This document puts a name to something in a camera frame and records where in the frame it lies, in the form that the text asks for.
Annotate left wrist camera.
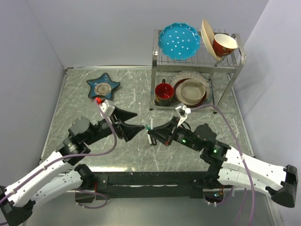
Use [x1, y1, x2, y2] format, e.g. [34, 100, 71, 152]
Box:
[94, 97, 115, 118]

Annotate white pen green tip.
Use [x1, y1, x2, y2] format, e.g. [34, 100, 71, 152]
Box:
[147, 134, 152, 146]

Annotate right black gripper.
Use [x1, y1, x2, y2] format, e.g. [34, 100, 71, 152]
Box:
[148, 116, 203, 152]

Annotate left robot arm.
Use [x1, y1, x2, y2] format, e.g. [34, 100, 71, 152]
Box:
[0, 106, 144, 226]

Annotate cream plate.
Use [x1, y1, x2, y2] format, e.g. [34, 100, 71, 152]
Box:
[201, 19, 221, 61]

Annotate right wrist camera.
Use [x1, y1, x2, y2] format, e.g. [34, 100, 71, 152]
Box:
[175, 103, 191, 127]

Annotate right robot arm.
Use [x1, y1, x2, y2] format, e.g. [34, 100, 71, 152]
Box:
[148, 117, 298, 208]

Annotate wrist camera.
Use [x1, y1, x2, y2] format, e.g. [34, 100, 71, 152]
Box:
[94, 97, 115, 118]
[175, 103, 191, 127]

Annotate beige bowl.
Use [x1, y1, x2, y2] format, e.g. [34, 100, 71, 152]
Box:
[179, 79, 206, 105]

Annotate black blue highlighter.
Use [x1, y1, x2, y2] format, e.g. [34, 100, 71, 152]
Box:
[151, 137, 157, 145]

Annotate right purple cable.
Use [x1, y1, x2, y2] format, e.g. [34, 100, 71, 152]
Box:
[190, 105, 256, 226]

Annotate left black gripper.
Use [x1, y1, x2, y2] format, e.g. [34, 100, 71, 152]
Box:
[85, 106, 145, 145]

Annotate black base bar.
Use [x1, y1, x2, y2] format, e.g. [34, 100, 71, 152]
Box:
[75, 170, 226, 204]

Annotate red bowl white inside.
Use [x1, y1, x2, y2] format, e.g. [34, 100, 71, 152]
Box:
[213, 33, 238, 57]

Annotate red rimmed plate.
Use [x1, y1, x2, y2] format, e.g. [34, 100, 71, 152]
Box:
[173, 78, 207, 107]

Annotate red and black mug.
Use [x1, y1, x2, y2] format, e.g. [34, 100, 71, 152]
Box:
[155, 79, 174, 106]

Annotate blue polka dot plate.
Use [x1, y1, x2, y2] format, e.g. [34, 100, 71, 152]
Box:
[158, 23, 201, 61]

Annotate metal dish rack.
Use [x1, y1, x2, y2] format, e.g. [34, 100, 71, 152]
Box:
[149, 30, 246, 111]

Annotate blue star shaped dish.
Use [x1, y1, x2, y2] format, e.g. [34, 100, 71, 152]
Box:
[86, 73, 120, 99]

